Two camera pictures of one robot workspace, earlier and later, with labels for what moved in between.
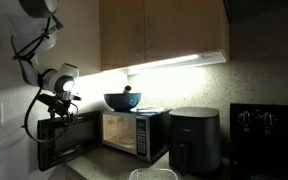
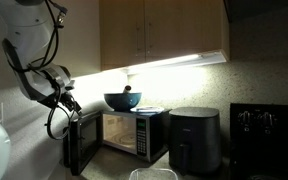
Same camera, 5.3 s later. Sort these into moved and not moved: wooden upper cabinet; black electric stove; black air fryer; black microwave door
Moved: black microwave door
Not moved: black electric stove; black air fryer; wooden upper cabinet
